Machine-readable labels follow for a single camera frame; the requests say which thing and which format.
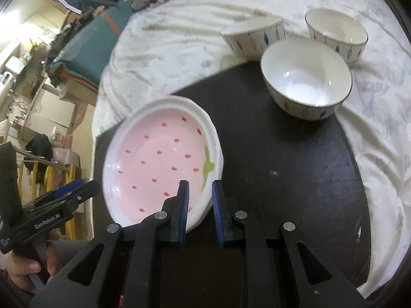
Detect pink strawberry plate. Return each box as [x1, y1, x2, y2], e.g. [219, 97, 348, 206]
[102, 95, 224, 231]

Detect white fish bowl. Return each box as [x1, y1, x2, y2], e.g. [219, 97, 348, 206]
[304, 8, 369, 63]
[260, 38, 352, 121]
[219, 15, 286, 60]

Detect person's left hand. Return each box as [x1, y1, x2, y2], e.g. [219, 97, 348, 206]
[5, 231, 63, 294]

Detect white kitchen cabinets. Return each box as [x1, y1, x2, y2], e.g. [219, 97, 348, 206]
[19, 78, 75, 141]

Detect black rectangular mat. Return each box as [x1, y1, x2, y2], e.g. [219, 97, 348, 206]
[92, 60, 372, 308]

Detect white floral bed sheet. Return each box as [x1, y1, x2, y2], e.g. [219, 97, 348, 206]
[91, 0, 411, 299]

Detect dark clothes pile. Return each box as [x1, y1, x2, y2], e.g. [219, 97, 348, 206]
[45, 5, 107, 73]

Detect teal bed frame padding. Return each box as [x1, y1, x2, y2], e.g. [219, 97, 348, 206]
[47, 0, 134, 91]

